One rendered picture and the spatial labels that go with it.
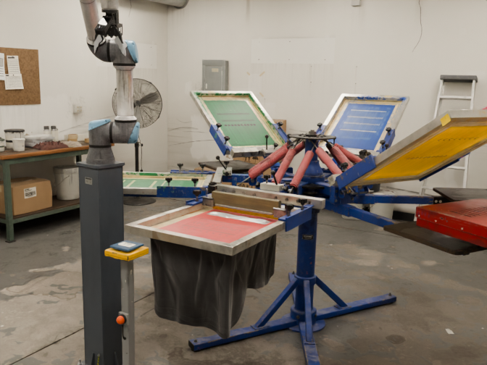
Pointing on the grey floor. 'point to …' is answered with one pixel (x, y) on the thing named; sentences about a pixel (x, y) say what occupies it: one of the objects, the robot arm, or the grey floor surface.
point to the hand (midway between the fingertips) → (109, 55)
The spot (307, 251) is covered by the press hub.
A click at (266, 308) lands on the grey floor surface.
